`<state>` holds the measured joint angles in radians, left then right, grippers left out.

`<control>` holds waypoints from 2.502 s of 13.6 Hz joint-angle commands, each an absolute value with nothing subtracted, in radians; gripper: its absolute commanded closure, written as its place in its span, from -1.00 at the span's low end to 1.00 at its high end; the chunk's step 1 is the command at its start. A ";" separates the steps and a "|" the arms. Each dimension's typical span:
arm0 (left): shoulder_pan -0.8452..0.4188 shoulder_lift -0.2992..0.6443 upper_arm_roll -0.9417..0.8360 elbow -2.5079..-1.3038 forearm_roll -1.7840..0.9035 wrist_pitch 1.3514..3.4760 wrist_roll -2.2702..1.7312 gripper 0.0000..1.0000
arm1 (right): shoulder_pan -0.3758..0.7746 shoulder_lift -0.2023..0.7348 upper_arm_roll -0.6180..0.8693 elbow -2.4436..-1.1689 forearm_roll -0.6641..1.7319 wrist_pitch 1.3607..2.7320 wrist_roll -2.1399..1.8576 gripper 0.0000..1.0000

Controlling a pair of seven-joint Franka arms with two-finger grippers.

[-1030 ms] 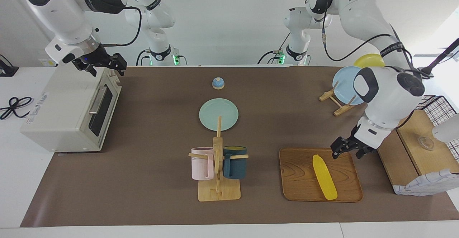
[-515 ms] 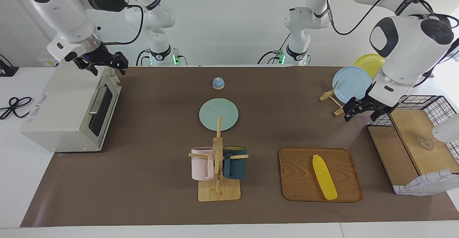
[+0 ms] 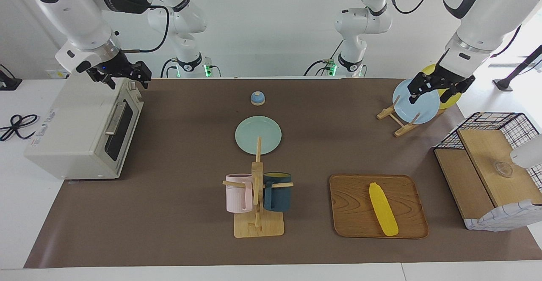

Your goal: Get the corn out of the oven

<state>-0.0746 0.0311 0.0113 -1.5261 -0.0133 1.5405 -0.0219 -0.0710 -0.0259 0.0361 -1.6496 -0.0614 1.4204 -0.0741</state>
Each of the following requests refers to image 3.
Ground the white rounded device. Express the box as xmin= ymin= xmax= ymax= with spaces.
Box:
xmin=510 ymin=134 xmax=542 ymax=169

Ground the light blue plate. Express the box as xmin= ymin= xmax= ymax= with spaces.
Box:
xmin=392 ymin=79 xmax=441 ymax=125

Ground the wooden step shelf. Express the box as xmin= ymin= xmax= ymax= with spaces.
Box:
xmin=434 ymin=129 xmax=542 ymax=220

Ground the pale green plate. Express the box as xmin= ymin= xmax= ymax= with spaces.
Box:
xmin=235 ymin=116 xmax=282 ymax=155

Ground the black base cable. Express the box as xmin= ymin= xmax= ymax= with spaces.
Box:
xmin=160 ymin=58 xmax=178 ymax=78
xmin=303 ymin=40 xmax=344 ymax=76

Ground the coiled black cable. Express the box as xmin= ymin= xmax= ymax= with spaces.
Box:
xmin=0 ymin=114 xmax=39 ymax=142

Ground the small clear glass dish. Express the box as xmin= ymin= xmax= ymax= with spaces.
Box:
xmin=493 ymin=160 xmax=514 ymax=178

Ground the dark teal mug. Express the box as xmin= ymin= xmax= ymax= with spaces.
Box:
xmin=263 ymin=172 xmax=293 ymax=212

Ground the wooden serving tray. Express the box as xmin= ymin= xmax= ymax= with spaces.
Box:
xmin=329 ymin=174 xmax=429 ymax=240

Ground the yellow corn cob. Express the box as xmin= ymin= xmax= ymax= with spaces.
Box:
xmin=368 ymin=182 xmax=399 ymax=237

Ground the pink mug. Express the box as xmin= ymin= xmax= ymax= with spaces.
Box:
xmin=225 ymin=174 xmax=254 ymax=214

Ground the wooden plate rack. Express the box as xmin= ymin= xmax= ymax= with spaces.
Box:
xmin=376 ymin=95 xmax=445 ymax=138

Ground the yellow plate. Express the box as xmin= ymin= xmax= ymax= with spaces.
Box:
xmin=421 ymin=64 xmax=463 ymax=109

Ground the brown table mat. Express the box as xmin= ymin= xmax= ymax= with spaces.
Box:
xmin=23 ymin=78 xmax=542 ymax=269

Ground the cream toaster oven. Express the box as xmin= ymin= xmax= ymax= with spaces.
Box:
xmin=23 ymin=77 xmax=144 ymax=181

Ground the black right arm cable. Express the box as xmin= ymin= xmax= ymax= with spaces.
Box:
xmin=121 ymin=5 xmax=170 ymax=54

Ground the black stand with long pole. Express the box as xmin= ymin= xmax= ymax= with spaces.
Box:
xmin=492 ymin=44 xmax=542 ymax=92

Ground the small black stand base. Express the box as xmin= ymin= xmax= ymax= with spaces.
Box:
xmin=0 ymin=64 xmax=22 ymax=91

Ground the wooden mug tree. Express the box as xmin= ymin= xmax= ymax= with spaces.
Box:
xmin=222 ymin=136 xmax=294 ymax=238

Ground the black left base cable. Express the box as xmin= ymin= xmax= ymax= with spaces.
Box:
xmin=303 ymin=40 xmax=344 ymax=76

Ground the black right base cable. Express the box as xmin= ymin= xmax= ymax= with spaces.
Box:
xmin=160 ymin=58 xmax=178 ymax=78

